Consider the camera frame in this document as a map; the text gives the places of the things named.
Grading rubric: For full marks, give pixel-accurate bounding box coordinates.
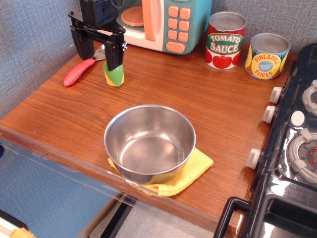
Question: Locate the toy corn cob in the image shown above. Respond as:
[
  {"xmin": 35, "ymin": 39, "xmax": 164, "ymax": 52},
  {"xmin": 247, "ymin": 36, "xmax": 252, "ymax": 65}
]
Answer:
[{"xmin": 103, "ymin": 60, "xmax": 124, "ymax": 87}]

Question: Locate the pineapple slices can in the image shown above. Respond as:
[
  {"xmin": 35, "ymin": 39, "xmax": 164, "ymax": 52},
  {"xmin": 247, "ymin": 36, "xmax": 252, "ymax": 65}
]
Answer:
[{"xmin": 245, "ymin": 33, "xmax": 291, "ymax": 80}]

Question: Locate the red handled metal spoon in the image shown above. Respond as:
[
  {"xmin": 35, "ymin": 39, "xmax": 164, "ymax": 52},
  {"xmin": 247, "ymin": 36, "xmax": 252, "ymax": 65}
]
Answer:
[{"xmin": 63, "ymin": 45, "xmax": 106, "ymax": 87}]

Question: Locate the tomato sauce can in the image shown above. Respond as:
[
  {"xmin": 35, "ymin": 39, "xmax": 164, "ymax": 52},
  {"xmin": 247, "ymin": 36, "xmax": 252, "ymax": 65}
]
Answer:
[{"xmin": 205, "ymin": 11, "xmax": 247, "ymax": 70}]

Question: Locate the white stove knob middle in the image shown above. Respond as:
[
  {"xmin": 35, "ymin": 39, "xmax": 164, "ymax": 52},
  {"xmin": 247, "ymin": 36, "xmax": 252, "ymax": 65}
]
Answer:
[{"xmin": 263, "ymin": 106, "xmax": 276, "ymax": 124}]

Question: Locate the black toy stove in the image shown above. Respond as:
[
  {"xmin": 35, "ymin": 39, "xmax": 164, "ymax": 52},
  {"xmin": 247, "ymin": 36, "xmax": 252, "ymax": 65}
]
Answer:
[{"xmin": 238, "ymin": 43, "xmax": 317, "ymax": 238}]

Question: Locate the orange microwave turntable plate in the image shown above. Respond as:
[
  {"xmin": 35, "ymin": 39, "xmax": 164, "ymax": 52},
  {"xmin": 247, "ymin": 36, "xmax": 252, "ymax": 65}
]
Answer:
[{"xmin": 121, "ymin": 6, "xmax": 144, "ymax": 27}]

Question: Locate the stainless steel bowl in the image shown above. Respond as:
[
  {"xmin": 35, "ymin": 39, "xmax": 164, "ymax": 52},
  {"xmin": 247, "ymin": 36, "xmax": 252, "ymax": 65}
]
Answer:
[{"xmin": 104, "ymin": 105, "xmax": 196, "ymax": 184}]

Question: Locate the yellow folded towel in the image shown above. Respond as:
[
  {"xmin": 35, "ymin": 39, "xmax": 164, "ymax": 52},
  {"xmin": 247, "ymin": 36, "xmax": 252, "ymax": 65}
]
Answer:
[{"xmin": 107, "ymin": 147, "xmax": 214, "ymax": 198}]

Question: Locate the white stove knob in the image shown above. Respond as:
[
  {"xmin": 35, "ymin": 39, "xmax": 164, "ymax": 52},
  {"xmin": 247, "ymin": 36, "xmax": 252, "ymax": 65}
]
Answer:
[
  {"xmin": 270, "ymin": 87, "xmax": 283, "ymax": 104},
  {"xmin": 263, "ymin": 106, "xmax": 276, "ymax": 124},
  {"xmin": 247, "ymin": 148, "xmax": 261, "ymax": 170}
]

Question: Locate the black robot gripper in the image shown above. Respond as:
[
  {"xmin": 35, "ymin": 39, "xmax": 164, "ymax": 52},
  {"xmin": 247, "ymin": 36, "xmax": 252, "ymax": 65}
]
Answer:
[{"xmin": 68, "ymin": 0, "xmax": 125, "ymax": 71}]

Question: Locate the white stove knob top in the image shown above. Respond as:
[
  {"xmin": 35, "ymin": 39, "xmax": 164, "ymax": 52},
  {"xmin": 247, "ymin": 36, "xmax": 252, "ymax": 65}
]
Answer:
[{"xmin": 270, "ymin": 87, "xmax": 283, "ymax": 104}]

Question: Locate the white stove knob bottom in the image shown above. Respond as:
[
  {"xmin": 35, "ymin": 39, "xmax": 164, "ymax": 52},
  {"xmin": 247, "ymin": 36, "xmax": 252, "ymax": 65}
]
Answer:
[{"xmin": 247, "ymin": 148, "xmax": 261, "ymax": 170}]

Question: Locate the orange plush object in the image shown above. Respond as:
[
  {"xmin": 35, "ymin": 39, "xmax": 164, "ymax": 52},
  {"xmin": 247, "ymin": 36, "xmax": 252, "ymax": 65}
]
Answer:
[{"xmin": 10, "ymin": 228, "xmax": 35, "ymax": 238}]

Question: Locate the black oven door handle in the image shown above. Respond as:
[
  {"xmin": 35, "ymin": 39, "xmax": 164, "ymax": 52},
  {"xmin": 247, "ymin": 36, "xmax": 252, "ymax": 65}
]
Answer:
[{"xmin": 213, "ymin": 196, "xmax": 251, "ymax": 238}]

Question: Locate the toy microwave oven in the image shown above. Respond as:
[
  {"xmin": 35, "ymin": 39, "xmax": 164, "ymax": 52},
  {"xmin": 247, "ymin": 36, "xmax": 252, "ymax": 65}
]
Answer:
[{"xmin": 117, "ymin": 0, "xmax": 212, "ymax": 55}]

